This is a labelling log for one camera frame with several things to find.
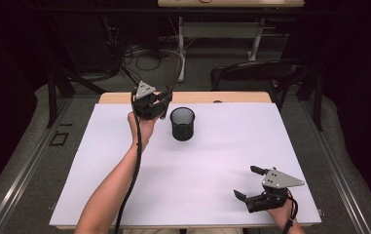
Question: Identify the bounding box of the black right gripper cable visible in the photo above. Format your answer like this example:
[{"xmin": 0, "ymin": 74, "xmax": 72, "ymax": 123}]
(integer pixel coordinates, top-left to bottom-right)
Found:
[{"xmin": 281, "ymin": 189, "xmax": 300, "ymax": 234}]

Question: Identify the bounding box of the bundle of floor cables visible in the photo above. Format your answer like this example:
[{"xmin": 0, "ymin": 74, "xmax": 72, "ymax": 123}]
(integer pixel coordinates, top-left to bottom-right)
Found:
[{"xmin": 103, "ymin": 18, "xmax": 187, "ymax": 84}]

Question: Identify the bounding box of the person's left hand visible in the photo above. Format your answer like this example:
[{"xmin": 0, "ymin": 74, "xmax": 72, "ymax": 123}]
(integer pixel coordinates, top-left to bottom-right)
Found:
[{"xmin": 127, "ymin": 111, "xmax": 158, "ymax": 153}]

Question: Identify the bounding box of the white table mat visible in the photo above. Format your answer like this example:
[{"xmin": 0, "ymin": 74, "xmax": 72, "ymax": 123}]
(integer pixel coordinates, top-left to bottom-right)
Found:
[{"xmin": 49, "ymin": 101, "xmax": 322, "ymax": 227}]

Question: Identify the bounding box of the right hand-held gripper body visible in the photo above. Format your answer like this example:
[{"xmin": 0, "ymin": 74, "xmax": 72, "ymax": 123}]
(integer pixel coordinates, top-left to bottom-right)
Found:
[{"xmin": 244, "ymin": 167, "xmax": 306, "ymax": 214}]

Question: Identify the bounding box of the white-legged wooden desk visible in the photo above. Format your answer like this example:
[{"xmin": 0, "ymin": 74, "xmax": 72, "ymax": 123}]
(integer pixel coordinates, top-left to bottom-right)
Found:
[{"xmin": 157, "ymin": 0, "xmax": 306, "ymax": 83}]

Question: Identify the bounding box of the black chair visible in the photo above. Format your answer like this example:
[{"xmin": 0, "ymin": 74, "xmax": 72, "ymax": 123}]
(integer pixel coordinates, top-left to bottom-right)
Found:
[{"xmin": 210, "ymin": 58, "xmax": 315, "ymax": 111}]

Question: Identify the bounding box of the person's right hand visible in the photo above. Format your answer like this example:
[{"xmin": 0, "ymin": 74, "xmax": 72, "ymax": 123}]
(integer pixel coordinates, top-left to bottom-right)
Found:
[{"xmin": 266, "ymin": 198, "xmax": 300, "ymax": 228}]

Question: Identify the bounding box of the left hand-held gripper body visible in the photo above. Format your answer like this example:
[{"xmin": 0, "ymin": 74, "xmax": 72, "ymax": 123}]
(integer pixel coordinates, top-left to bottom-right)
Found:
[{"xmin": 130, "ymin": 80, "xmax": 162, "ymax": 121}]

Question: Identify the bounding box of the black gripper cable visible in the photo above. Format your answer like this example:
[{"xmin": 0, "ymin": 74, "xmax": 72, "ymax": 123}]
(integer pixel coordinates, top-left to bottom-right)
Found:
[
  {"xmin": 114, "ymin": 92, "xmax": 143, "ymax": 234},
  {"xmin": 281, "ymin": 189, "xmax": 300, "ymax": 234}
]

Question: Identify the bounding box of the black metal stand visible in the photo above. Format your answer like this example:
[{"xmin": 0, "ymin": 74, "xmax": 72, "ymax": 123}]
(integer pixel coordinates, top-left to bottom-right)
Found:
[{"xmin": 45, "ymin": 16, "xmax": 108, "ymax": 130}]

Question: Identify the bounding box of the aluminium floor rail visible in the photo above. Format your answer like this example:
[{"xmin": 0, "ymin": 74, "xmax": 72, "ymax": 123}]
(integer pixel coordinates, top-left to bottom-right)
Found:
[
  {"xmin": 301, "ymin": 100, "xmax": 371, "ymax": 234},
  {"xmin": 0, "ymin": 97, "xmax": 74, "ymax": 234}
]

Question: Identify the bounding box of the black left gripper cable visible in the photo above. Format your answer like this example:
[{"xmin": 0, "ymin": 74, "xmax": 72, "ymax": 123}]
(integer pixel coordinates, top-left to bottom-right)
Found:
[{"xmin": 114, "ymin": 92, "xmax": 143, "ymax": 234}]

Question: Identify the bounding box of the black mesh pen holder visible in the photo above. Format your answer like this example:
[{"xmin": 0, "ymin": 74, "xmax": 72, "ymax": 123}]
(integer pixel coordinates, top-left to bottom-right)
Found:
[{"xmin": 168, "ymin": 106, "xmax": 196, "ymax": 142}]

